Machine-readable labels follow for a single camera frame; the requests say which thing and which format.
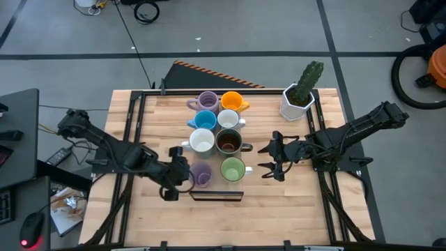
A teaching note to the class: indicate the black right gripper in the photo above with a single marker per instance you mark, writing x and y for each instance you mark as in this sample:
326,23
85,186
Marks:
292,155

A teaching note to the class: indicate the black mat orange striped edge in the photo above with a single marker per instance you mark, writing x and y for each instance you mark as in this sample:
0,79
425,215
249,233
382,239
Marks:
195,78

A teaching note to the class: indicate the crumpled paper bag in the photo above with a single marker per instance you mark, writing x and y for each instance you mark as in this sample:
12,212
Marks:
68,212

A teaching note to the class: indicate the blue white floral mug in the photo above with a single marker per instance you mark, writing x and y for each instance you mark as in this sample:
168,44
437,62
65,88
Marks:
228,119

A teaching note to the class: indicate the dark grey desk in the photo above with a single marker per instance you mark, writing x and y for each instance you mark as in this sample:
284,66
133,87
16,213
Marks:
31,198

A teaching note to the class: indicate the green cactus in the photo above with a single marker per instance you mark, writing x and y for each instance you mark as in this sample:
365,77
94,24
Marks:
308,78

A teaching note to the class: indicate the black computer mouse red light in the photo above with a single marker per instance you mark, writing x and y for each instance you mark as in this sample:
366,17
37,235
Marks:
31,230

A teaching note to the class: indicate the orange mug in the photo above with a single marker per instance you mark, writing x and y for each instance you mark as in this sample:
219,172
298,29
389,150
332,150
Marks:
232,101

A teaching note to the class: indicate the white faceted plant pot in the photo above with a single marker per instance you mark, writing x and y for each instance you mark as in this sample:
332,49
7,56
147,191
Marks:
289,109

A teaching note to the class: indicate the black equipment box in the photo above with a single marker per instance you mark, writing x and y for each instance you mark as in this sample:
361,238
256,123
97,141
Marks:
430,10
433,33

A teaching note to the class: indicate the black aluminium table frame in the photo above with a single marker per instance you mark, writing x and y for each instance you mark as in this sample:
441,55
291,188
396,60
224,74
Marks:
136,115

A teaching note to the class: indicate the light blue mug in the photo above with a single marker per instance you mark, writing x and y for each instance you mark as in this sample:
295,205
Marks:
205,120

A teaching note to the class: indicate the black frame wooden shelf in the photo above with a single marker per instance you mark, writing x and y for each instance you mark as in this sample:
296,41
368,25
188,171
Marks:
216,184

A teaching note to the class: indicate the black power adapter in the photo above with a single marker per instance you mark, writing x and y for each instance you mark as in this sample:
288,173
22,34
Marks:
59,157

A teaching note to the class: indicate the dark green brown mug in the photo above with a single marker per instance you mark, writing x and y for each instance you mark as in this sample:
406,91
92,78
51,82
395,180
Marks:
229,142

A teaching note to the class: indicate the purple ribbed mug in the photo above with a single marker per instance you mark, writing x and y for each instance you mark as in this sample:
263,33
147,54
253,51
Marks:
208,102

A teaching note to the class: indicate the orange vacuum cleaner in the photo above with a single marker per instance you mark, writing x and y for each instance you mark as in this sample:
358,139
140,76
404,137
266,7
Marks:
439,66

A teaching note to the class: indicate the black flat device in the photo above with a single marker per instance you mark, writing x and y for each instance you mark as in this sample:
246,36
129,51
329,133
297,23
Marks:
10,135

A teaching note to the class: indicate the large teal mug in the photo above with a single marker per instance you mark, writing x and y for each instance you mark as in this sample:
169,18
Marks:
202,142

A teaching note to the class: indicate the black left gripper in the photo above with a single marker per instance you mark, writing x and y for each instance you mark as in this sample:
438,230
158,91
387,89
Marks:
174,172

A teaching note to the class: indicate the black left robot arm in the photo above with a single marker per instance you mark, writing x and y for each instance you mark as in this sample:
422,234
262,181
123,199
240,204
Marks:
104,143

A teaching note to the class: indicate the black desk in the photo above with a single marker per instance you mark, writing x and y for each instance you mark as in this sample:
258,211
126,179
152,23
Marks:
17,153

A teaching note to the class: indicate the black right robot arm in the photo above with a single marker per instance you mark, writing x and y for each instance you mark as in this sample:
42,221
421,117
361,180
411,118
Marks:
355,129

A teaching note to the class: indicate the light green mug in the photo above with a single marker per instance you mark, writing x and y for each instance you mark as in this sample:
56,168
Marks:
232,169

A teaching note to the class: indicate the black keyboard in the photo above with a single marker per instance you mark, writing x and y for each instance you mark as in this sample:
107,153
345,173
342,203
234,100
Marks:
5,207

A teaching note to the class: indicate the white round object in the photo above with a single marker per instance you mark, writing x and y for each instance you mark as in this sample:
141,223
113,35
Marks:
85,2

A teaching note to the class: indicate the smooth purple mug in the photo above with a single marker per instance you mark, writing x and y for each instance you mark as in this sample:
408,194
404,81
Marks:
201,174

